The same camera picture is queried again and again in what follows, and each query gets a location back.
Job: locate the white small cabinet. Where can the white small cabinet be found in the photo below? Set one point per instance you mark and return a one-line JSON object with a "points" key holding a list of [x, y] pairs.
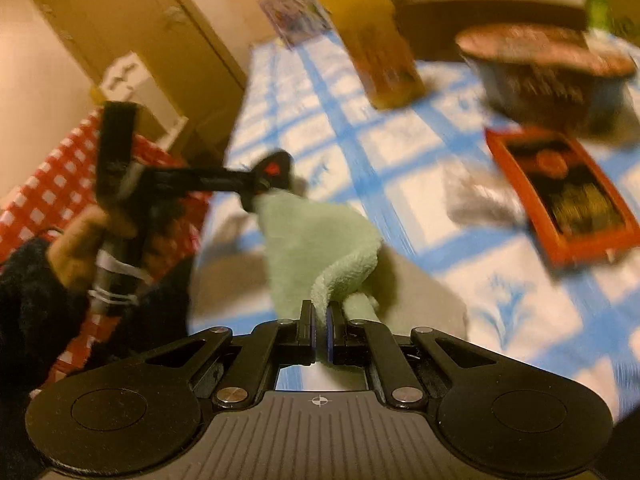
{"points": [[128, 79]]}

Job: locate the grey fluffy towel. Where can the grey fluffy towel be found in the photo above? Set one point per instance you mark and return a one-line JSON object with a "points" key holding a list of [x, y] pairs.
{"points": [[478, 195]]}

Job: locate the black fuzzy sleeve forearm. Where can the black fuzzy sleeve forearm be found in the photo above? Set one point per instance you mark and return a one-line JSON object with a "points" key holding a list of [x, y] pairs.
{"points": [[39, 318]]}

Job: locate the person left hand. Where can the person left hand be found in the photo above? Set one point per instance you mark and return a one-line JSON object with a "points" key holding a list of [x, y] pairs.
{"points": [[72, 256]]}

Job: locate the light green cloth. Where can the light green cloth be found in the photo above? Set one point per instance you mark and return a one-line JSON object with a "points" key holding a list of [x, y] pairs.
{"points": [[321, 252]]}

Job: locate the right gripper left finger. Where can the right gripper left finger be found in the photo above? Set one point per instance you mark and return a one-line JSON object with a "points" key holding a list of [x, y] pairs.
{"points": [[253, 361]]}

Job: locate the black instant rice bowl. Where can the black instant rice bowl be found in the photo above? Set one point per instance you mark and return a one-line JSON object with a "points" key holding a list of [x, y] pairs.
{"points": [[548, 75]]}

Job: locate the red checked bag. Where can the red checked bag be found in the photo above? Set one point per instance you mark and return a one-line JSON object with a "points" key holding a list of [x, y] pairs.
{"points": [[159, 316]]}

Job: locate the blue white checked bedspread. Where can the blue white checked bedspread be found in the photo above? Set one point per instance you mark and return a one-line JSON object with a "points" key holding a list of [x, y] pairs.
{"points": [[390, 167]]}

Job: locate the brown open cardboard box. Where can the brown open cardboard box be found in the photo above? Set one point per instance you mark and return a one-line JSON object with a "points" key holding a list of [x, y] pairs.
{"points": [[430, 26]]}

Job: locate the wooden door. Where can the wooden door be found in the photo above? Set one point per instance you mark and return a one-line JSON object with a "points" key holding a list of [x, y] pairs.
{"points": [[190, 63]]}

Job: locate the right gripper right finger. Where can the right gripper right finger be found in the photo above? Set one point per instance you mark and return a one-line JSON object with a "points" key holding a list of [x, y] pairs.
{"points": [[372, 346]]}

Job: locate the orange juice bottle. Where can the orange juice bottle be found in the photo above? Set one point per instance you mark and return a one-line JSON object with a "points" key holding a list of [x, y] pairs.
{"points": [[379, 53]]}

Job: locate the red black flat packet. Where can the red black flat packet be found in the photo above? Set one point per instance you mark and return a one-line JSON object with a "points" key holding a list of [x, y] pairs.
{"points": [[576, 212]]}

